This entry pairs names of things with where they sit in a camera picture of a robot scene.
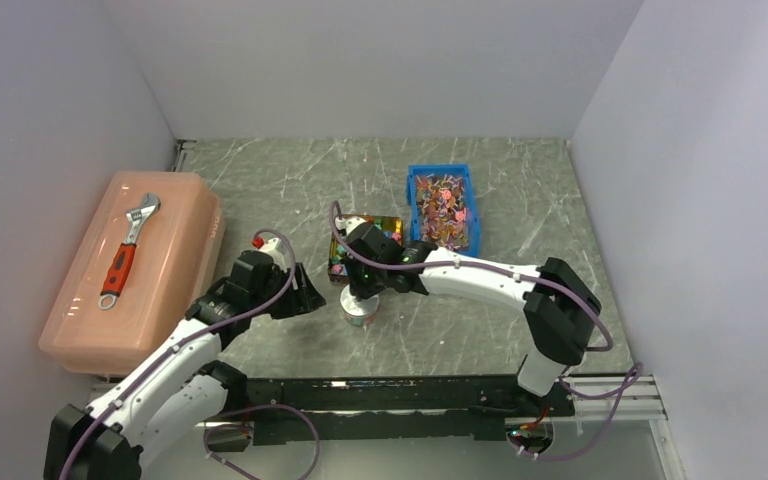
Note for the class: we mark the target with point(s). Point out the red handled adjustable wrench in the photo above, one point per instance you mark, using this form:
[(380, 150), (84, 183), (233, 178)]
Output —
[(122, 263)]

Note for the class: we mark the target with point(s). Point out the round white jar lid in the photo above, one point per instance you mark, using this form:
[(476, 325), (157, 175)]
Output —
[(352, 304)]

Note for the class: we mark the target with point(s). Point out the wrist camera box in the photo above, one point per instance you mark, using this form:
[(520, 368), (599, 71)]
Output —
[(353, 227), (276, 249)]

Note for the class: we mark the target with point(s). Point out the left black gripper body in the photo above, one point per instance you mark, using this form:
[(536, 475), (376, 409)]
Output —
[(277, 283)]

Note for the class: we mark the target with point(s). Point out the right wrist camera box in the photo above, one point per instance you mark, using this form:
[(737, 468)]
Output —
[(353, 227)]

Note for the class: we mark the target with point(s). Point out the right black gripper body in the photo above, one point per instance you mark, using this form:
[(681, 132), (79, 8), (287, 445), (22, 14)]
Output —
[(365, 281)]

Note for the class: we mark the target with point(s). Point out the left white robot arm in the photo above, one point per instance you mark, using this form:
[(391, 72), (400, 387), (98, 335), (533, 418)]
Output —
[(183, 382)]

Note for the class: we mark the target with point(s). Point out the orange translucent storage box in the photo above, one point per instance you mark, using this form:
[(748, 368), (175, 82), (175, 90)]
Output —
[(176, 256)]

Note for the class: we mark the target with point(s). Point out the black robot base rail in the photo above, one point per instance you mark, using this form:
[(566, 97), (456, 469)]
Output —
[(276, 411)]

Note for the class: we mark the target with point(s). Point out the tin of star candies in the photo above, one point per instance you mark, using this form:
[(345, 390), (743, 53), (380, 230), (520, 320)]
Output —
[(391, 226)]

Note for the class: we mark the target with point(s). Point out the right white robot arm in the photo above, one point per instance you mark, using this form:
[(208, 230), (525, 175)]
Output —
[(561, 312)]

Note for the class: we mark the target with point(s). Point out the blue bin of lollipops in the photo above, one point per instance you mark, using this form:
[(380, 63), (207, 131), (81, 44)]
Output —
[(444, 207)]

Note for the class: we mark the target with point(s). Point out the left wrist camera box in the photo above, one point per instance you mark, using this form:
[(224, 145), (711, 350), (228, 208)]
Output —
[(276, 249)]

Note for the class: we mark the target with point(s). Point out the small clear glass jar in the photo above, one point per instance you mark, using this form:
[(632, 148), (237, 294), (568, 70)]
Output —
[(361, 321)]

